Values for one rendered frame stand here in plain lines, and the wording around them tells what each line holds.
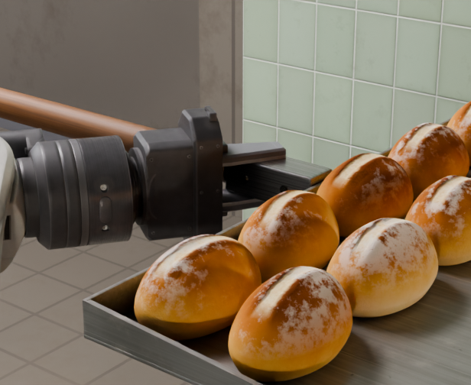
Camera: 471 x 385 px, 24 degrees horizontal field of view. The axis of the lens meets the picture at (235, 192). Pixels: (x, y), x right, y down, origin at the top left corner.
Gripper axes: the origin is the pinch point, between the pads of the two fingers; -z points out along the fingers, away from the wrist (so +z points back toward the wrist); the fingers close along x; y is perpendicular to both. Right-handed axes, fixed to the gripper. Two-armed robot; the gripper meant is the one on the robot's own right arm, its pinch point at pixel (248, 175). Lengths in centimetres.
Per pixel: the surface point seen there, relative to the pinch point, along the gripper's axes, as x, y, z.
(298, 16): -19, 140, -55
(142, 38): -67, 323, -60
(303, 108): -40, 138, -57
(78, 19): -64, 351, -40
